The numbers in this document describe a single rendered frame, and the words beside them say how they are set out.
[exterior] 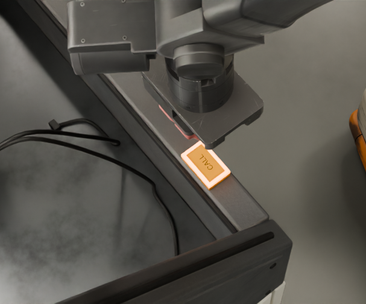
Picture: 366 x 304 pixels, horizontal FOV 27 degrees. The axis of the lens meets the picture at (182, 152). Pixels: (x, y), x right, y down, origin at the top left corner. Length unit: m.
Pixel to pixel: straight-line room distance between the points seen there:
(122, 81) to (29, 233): 0.23
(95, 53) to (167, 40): 0.09
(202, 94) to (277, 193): 1.24
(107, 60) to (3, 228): 0.45
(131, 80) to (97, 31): 0.34
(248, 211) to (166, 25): 0.36
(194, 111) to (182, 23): 0.17
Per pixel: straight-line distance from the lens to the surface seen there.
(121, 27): 0.56
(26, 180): 1.00
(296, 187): 1.86
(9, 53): 1.10
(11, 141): 0.81
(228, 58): 0.60
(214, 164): 0.83
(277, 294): 0.98
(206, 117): 0.65
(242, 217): 0.82
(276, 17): 0.48
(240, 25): 0.48
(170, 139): 0.86
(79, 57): 0.58
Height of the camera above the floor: 1.72
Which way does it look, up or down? 65 degrees down
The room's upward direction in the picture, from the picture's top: 8 degrees counter-clockwise
